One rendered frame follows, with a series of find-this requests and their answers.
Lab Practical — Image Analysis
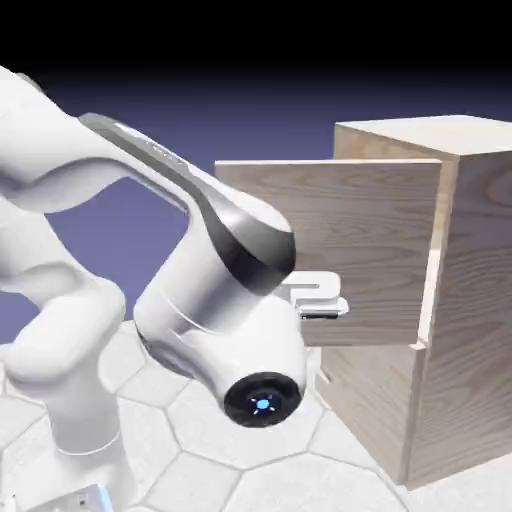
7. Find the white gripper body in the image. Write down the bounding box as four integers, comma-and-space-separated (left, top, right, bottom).
294, 297, 350, 321

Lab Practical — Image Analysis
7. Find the large light wood cabinet door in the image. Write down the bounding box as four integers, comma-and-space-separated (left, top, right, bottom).
214, 158, 444, 348

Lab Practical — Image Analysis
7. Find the small light wood cabinet door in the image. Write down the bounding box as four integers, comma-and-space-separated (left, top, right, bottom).
317, 343, 428, 488

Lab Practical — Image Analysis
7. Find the light wood cabinet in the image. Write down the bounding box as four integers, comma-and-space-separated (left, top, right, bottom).
317, 114, 512, 492

